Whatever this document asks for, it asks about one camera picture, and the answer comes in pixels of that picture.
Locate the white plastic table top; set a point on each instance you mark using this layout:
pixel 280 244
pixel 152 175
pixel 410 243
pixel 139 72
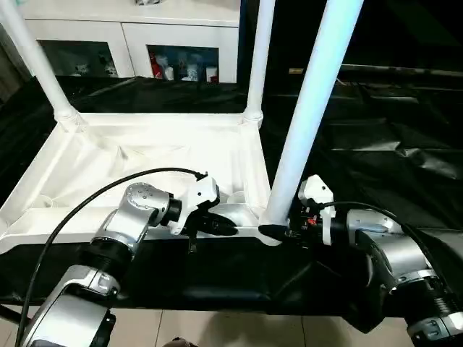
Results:
pixel 162 137

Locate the white plastic table leg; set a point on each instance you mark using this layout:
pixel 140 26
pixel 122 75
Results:
pixel 258 54
pixel 36 54
pixel 314 108

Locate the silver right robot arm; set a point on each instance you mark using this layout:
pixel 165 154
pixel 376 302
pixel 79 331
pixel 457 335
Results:
pixel 398 253

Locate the black glossy mat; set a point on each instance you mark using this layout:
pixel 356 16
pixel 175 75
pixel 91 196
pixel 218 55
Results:
pixel 380 144

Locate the white cup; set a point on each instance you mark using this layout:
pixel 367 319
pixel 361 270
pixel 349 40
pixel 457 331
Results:
pixel 212 74

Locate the tall white jar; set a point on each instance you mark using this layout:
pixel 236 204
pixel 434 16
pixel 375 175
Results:
pixel 191 72

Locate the small white jar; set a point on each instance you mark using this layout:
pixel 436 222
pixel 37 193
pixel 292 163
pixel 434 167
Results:
pixel 168 74

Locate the small beige label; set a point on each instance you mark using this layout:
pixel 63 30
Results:
pixel 296 69

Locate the red packet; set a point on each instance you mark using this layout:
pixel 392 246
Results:
pixel 156 67

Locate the dark metal pole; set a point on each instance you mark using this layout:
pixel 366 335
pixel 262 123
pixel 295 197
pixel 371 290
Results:
pixel 398 70

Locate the black backdrop cloth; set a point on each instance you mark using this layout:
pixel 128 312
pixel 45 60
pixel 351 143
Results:
pixel 398 32

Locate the white glass-door cabinet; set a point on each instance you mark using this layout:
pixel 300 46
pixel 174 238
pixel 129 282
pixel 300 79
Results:
pixel 90 29

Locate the grey crumpled object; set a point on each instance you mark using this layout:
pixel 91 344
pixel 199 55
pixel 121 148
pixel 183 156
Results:
pixel 144 1

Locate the grey curtain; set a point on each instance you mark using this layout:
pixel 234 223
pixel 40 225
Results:
pixel 11 65

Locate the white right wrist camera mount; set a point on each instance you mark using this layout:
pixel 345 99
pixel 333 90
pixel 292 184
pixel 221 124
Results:
pixel 314 188

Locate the black frame leg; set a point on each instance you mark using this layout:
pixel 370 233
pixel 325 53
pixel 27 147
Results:
pixel 9 313

